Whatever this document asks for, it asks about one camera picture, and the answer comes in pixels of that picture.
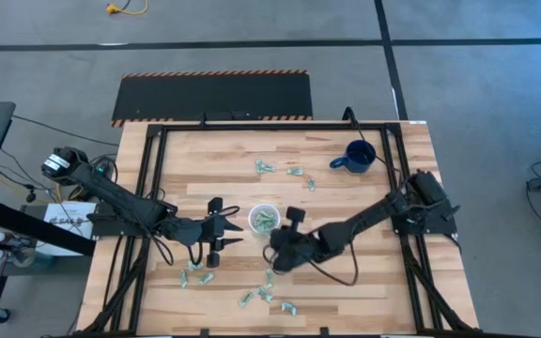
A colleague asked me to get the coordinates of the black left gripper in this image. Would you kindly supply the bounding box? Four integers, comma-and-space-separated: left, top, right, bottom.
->
169, 196, 244, 269

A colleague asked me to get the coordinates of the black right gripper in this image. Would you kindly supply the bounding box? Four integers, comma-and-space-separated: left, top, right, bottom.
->
270, 206, 323, 274

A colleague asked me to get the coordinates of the clear plastic round container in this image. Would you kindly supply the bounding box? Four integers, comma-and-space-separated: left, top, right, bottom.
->
247, 203, 282, 235

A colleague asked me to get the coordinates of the dark blue ceramic mug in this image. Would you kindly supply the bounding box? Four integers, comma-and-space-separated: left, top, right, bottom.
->
329, 139, 378, 174

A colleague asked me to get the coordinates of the small black box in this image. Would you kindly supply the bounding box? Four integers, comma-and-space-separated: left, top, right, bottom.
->
203, 110, 253, 122

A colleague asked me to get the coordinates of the black hazard-striped floor mat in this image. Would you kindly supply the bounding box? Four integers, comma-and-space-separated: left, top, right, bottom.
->
111, 69, 314, 129

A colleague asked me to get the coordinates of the white printed paper sheet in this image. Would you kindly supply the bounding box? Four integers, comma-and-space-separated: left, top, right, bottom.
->
43, 201, 98, 257

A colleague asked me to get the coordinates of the black stand beam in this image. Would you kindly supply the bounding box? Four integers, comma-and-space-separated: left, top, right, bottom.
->
0, 194, 97, 325

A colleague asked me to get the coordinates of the clear plastic bottle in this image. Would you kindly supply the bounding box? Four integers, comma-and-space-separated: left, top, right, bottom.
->
0, 248, 41, 269
0, 231, 23, 248

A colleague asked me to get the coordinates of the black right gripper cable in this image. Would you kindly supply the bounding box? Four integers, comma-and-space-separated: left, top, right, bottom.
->
263, 238, 361, 287

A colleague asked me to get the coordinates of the black aluminium table frame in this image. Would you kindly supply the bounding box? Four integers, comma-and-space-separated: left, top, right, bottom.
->
75, 106, 483, 338

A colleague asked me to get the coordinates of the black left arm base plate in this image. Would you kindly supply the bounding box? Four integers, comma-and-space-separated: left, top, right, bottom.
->
90, 201, 159, 238

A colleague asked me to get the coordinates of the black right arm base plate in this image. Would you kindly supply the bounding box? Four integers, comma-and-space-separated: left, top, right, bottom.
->
389, 194, 459, 236

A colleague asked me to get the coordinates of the long black cable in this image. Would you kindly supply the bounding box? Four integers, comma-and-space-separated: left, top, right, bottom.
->
343, 106, 412, 182

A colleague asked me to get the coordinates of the yellow extension cord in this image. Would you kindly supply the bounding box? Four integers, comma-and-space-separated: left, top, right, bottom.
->
105, 0, 150, 16

